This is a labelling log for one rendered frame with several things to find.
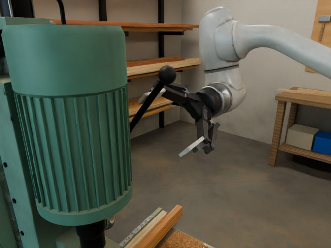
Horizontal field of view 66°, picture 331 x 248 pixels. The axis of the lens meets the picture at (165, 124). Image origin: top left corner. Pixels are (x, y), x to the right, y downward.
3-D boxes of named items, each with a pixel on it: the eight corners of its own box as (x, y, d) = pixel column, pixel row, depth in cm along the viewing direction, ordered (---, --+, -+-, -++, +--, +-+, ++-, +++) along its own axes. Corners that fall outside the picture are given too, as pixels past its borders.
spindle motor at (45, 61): (80, 245, 38) (48, 22, 28) (17, 203, 47) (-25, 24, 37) (150, 188, 52) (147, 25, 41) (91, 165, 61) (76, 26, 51)
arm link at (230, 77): (202, 117, 76) (195, 73, 74) (222, 105, 89) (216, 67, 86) (237, 115, 70) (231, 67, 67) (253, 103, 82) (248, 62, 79)
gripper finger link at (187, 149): (194, 142, 56) (196, 145, 56) (178, 154, 51) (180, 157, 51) (203, 135, 54) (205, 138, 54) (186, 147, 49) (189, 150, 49)
